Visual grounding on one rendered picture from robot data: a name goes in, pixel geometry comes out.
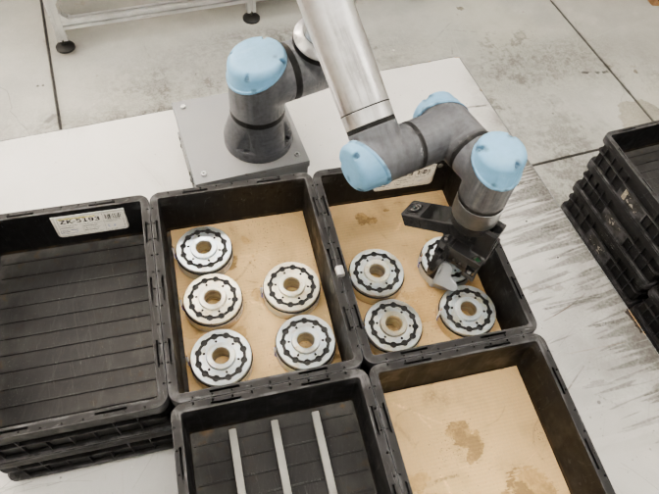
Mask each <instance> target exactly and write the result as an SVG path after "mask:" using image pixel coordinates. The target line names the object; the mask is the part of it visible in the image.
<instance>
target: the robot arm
mask: <svg viewBox="0 0 659 494"><path fill-rule="evenodd" d="M296 1H297V4H298V6H299V9H300V12H301V14H302V17H303V18H302V19H301V20H300V21H299V22H298V23H297V24H296V26H295V28H294V31H293V35H292V38H291V39H289V40H286V41H284V42H278V41H276V40H275V39H272V38H270V37H266V38H265V39H263V37H262V36H257V37H251V38H248V39H245V40H243V41H241V42H240V43H238V44H237V45H236V46H234V47H233V49H232V50H231V51H230V53H229V55H228V60H227V72H226V79H227V84H228V100H229V114H228V119H227V122H226V124H225V128H224V140H225V144H226V147H227V149H228V151H229V152H230V153H231V154H232V155H233V156H234V157H235V158H237V159H239V160H241V161H243V162H247V163H251V164H266V163H270V162H273V161H275V160H277V159H279V158H281V157H282V156H283V155H285V154H286V153H287V151H288V150H289V148H290V146H291V143H292V127H291V124H290V122H289V119H288V117H287V115H286V112H285V103H287V102H290V101H293V100H296V99H299V98H302V97H305V96H307V95H310V94H313V93H316V92H319V91H322V90H325V89H328V88H329V89H330V92H331V95H332V97H333V100H334V103H335V105H336V108H337V110H338V112H339V115H340V118H341V120H342V123H343V126H344V128H345V131H346V133H347V136H348V139H349V142H347V144H345V145H343V146H342V147H341V149H340V152H339V160H340V162H341V165H340V166H341V169H342V172H343V174H344V176H345V178H346V180H347V181H348V183H349V184H350V185H351V186H352V187H353V188H355V189H356V190H359V191H364V192H366V191H369V190H372V189H374V188H377V187H380V186H383V185H388V184H390V183H391V182H392V181H394V180H395V179H398V178H400V177H403V176H405V175H407V174H410V173H413V172H416V171H418V170H421V169H423V168H426V167H428V166H431V165H433V164H435V163H438V162H440V161H445V162H446V164H447V165H448V166H449V167H450V168H451V169H452V170H453V171H454V172H456V173H457V174H458V175H459V176H460V177H461V179H462V181H461V184H460V187H459V189H458V192H457V194H456V197H455V199H454V202H453V205H452V207H450V206H444V205H438V204H433V203H427V202H421V201H413V202H412V203H411V204H410V205H409V206H408V207H407V208H406V209H405V210H404V211H403V212H402V213H401V216H402V219H403V222H404V225H407V226H412V227H416V228H421V229H426V230H431V231H435V232H440V233H443V235H442V237H441V238H440V239H439V241H438V243H437V245H436V247H435V249H434V254H433V257H432V259H431V261H430V263H429V266H428V269H427V280H428V284H429V286H430V287H433V285H434V284H437V285H439V286H442V287H444V288H446V289H449V290H451V291H456V290H457V289H458V285H457V283H456V282H455V281H454V279H453V278H452V276H451V274H452V271H453V268H452V266H451V264H453V265H454V266H456V268H457V269H459V270H460V271H462V273H461V275H462V276H464V277H465V278H467V279H468V280H469V281H473V280H474V278H475V276H476V274H477V272H478V270H479V268H480V267H481V265H484V264H485V262H486V260H487V259H488V257H489V256H490V257H491V256H492V254H493V252H494V251H495V249H496V247H497V245H498V243H499V241H500V240H501V239H500V238H499V236H500V235H501V233H502V232H503V231H504V229H505V227H506V226H507V224H505V223H503V222H501V221H499V218H500V216H501V214H502V212H503V210H504V208H505V206H506V204H507V202H508V200H509V198H510V196H511V195H512V193H513V191H514V189H515V187H516V186H517V185H518V183H519V182H520V180H521V178H522V174H523V170H524V167H525V165H526V163H527V159H528V153H527V150H526V147H525V145H524V144H523V143H522V141H521V140H520V139H518V138H517V137H516V136H514V137H513V136H511V135H509V133H508V132H504V131H491V132H488V131H487V130H486V129H485V128H484V127H483V126H482V125H481V124H480V123H479V122H478V120H477V119H476V118H475V117H474V116H473V115H472V114H471V113H470V112H469V110H468V108H467V107H466V106H465V105H464V104H463V103H461V102H460V101H459V100H458V99H457V98H455V97H454V96H453V95H452V94H451V93H449V92H446V91H437V92H435V93H432V94H430V95H429V97H428V98H427V99H426V100H425V99H424V100H422V101H421V103H420V104H419V105H418V106H417V108H416V109H415V111H414V114H413V119H411V120H409V121H406V122H403V123H398V122H397V119H396V117H395V115H394V112H393V109H392V106H391V103H390V100H389V98H388V95H387V92H386V89H385V87H384V84H383V81H382V78H381V75H380V71H379V68H378V65H377V63H376V60H375V57H374V54H373V52H372V49H371V46H370V43H369V40H368V38H367V35H366V32H365V30H364V28H363V25H362V22H361V19H360V16H359V14H358V11H357V8H356V5H355V4H356V0H296ZM450 263H451V264H450ZM467 272H471V273H474V275H473V276H471V275H469V274H468V273H467Z"/></svg>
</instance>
